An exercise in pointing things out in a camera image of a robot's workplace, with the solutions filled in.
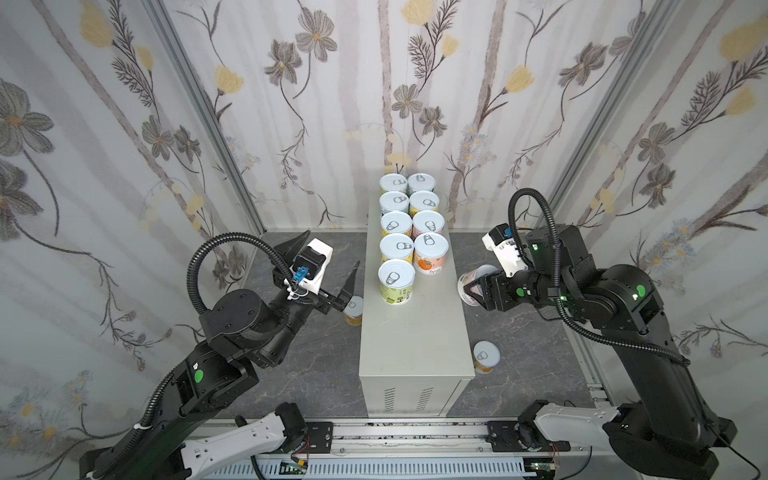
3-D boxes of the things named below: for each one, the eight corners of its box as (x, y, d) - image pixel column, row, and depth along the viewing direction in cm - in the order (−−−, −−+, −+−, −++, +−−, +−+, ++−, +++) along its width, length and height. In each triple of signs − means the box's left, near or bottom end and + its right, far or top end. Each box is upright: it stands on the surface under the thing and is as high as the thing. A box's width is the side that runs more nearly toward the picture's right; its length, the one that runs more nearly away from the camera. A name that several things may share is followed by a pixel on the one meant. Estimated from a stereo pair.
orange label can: (472, 374, 87) (477, 367, 82) (467, 348, 92) (472, 340, 86) (497, 374, 87) (504, 367, 82) (491, 348, 92) (497, 340, 87)
